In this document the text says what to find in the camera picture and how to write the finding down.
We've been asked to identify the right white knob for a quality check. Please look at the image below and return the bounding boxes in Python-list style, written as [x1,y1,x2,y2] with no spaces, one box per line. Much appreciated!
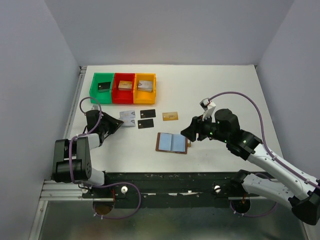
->
[214,185,221,193]

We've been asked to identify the tan card stack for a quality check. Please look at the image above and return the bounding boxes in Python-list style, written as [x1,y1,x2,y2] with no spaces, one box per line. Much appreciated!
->
[118,80,132,91]

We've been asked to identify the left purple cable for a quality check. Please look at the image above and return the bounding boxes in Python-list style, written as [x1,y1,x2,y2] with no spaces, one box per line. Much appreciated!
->
[68,96,142,221]

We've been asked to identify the orange plastic bin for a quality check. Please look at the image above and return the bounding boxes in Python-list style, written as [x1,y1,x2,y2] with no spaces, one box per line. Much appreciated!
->
[133,73,157,105]

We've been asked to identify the left white knob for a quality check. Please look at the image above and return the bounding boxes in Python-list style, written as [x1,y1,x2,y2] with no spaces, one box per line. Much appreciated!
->
[120,185,128,194]

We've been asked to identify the red plastic bin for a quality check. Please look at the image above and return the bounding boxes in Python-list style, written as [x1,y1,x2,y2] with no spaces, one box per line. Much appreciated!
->
[111,72,135,105]

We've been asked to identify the silver card stack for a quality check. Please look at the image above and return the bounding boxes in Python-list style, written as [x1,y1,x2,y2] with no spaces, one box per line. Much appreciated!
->
[137,80,153,93]

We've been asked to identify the gold VIP card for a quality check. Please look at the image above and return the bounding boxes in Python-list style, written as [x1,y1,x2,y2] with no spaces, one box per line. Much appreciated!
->
[162,111,179,121]

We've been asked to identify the silver VIP card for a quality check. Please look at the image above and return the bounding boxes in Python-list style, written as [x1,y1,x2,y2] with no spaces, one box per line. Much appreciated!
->
[120,118,136,127]
[119,110,136,119]

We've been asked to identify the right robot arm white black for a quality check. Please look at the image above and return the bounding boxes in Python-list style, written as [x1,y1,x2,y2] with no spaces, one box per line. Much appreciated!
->
[180,109,320,226]

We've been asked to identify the black VIP card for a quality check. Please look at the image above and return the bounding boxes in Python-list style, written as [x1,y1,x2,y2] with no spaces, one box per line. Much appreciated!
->
[137,118,154,129]
[140,109,156,119]

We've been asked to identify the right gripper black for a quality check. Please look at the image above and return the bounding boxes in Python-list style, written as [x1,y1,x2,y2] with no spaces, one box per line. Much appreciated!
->
[180,110,229,143]

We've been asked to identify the green plastic bin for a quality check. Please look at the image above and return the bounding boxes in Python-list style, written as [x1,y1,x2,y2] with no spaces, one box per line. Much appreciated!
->
[89,72,115,105]

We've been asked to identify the brown leather card holder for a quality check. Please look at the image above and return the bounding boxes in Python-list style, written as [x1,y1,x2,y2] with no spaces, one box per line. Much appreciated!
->
[155,132,191,155]

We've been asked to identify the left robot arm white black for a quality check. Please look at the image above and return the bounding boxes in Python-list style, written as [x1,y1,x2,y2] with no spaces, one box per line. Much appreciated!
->
[52,110,124,198]

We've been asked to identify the purple cable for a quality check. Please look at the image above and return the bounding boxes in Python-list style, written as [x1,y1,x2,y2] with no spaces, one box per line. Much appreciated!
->
[68,96,142,221]
[204,91,320,218]

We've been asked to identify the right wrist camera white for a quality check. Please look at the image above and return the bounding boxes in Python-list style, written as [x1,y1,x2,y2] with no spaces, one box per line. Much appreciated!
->
[199,98,216,122]

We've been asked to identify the aluminium frame rail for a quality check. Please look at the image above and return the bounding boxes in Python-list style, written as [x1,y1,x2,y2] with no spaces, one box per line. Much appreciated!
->
[27,65,87,240]

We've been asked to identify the white knob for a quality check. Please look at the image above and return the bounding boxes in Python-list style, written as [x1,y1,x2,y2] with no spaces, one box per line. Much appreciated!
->
[120,185,128,194]
[214,185,221,193]

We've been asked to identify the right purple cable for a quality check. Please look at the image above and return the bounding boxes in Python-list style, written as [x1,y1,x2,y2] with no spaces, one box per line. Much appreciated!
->
[204,91,320,218]

